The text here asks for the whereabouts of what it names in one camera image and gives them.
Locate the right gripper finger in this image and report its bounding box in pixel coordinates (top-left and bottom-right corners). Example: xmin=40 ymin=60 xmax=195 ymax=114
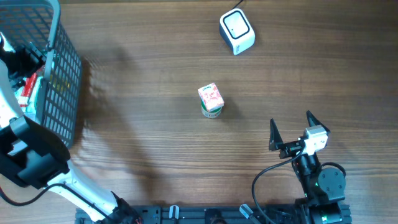
xmin=269 ymin=118 xmax=284 ymax=146
xmin=306 ymin=110 xmax=330 ymax=134

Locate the red stick packet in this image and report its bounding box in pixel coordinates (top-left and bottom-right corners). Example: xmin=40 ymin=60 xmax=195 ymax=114
xmin=16 ymin=73 xmax=38 ymax=107

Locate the red white carton cup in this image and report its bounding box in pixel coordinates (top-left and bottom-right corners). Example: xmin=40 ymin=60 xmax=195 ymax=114
xmin=198 ymin=83 xmax=224 ymax=118

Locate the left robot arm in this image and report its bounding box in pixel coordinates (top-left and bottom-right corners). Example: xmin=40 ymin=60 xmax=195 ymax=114
xmin=1 ymin=36 xmax=142 ymax=223

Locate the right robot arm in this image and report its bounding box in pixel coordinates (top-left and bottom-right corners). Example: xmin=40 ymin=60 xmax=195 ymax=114
xmin=269 ymin=111 xmax=352 ymax=224

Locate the white barcode scanner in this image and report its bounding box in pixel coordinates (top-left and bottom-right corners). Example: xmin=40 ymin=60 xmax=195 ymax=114
xmin=219 ymin=8 xmax=256 ymax=55

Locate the grey plastic mesh basket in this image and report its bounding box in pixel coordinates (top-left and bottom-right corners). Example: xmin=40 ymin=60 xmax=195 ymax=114
xmin=1 ymin=1 xmax=83 ymax=147

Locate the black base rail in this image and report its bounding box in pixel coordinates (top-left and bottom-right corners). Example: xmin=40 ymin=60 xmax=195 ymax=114
xmin=75 ymin=203 xmax=352 ymax=224

